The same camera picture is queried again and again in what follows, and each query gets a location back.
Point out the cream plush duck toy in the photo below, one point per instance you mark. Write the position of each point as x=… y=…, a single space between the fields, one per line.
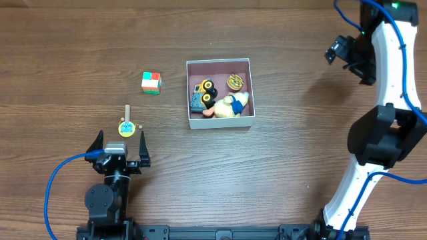
x=231 y=105

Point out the multicolour puzzle cube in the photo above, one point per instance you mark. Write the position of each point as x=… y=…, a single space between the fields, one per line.
x=151 y=83

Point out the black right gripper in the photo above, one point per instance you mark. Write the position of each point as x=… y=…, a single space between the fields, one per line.
x=349 y=58

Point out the yellow plastic gear wheel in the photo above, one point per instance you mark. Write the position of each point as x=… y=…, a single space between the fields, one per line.
x=235 y=82

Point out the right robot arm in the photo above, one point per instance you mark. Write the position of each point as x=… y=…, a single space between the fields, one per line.
x=381 y=55

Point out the yellow rattle drum toy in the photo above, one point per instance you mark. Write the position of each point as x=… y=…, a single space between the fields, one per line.
x=127 y=128

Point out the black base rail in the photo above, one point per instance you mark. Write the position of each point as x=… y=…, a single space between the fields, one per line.
x=165 y=232

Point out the white box with maroon interior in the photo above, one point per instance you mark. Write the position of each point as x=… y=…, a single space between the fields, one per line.
x=218 y=70

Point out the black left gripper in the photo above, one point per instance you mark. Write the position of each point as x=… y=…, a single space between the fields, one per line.
x=132 y=165

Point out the yellow grey toy truck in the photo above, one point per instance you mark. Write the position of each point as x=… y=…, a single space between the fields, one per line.
x=203 y=96

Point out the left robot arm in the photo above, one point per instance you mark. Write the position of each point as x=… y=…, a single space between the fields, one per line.
x=107 y=202

